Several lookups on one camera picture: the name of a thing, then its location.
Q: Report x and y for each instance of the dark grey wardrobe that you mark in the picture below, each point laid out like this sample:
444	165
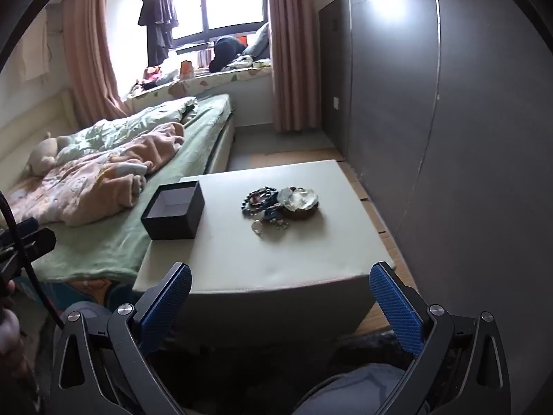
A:
432	116

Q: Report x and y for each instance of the pile of colourful clothes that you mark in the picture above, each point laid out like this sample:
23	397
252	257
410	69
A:
151	78

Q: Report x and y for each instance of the light green printed quilt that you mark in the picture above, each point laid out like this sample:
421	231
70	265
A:
125	132

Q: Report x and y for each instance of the bed with green sheet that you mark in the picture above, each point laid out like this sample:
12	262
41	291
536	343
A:
108	242

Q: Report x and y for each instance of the small silver pendant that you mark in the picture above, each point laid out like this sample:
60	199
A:
258	228

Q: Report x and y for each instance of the white wall socket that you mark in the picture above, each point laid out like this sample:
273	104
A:
337	103

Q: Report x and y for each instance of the black bag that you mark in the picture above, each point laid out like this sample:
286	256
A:
224	54

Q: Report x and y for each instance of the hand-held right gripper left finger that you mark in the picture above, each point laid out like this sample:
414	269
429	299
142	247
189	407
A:
168	307

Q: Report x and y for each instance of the printed window seat cushion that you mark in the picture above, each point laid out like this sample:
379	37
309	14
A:
203	84

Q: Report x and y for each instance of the hanging dark clothes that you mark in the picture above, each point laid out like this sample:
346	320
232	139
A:
157	17

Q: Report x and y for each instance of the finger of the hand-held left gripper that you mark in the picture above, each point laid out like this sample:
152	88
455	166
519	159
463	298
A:
39	242

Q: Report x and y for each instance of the cream padded headboard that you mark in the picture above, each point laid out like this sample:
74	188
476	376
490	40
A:
30	116

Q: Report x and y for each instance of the beige hanging cloth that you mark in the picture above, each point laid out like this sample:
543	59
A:
36	47

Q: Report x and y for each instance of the person's right leg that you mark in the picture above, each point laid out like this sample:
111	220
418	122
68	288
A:
358	389

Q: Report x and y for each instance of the white printed cloth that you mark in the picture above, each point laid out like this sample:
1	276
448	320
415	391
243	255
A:
248	63

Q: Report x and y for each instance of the pink curtain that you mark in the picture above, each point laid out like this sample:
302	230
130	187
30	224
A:
88	52
291	52

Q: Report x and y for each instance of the person's left hand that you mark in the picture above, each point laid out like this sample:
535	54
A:
8	339

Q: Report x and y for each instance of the pink fleece blanket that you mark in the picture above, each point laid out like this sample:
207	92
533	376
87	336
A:
95	181

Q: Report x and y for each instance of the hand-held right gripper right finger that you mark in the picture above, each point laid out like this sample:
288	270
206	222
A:
397	311

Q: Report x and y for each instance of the orange packet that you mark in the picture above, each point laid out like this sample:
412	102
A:
186	69

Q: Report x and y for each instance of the row of books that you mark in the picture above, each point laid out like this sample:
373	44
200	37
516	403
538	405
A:
204	57

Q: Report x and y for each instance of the beige plush toy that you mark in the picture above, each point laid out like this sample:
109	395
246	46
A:
45	155

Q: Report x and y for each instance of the grey pillow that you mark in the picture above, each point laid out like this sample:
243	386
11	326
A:
258	41

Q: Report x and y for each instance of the black jewelry box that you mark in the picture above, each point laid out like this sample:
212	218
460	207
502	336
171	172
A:
173	220

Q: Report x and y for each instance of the dark cloth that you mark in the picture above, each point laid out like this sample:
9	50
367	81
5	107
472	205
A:
190	114

